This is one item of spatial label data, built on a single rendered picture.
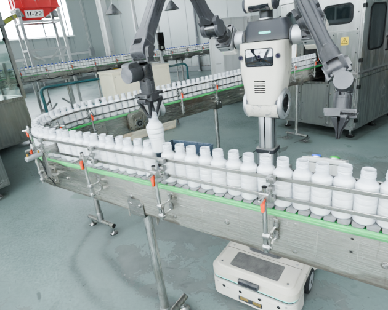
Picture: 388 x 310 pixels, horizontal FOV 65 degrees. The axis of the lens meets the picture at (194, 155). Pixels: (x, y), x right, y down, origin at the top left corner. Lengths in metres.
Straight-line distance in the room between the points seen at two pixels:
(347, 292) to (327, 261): 1.17
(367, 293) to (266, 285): 0.68
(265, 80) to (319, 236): 0.83
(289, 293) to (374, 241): 0.91
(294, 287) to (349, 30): 3.47
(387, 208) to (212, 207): 0.55
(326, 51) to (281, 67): 0.45
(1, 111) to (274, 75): 5.30
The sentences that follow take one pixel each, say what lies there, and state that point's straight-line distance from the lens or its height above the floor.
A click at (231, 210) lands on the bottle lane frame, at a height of 0.96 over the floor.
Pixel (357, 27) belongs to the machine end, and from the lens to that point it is 4.53.
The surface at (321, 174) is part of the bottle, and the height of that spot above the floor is 1.14.
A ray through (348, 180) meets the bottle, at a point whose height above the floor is 1.13.
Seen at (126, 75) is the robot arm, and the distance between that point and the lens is 1.14.
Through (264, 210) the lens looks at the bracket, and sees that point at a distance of 0.96.
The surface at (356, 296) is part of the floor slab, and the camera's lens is 2.23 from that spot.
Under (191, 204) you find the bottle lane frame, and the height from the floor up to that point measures 0.94.
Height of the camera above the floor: 1.55
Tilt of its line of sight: 21 degrees down
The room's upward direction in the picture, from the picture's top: 7 degrees counter-clockwise
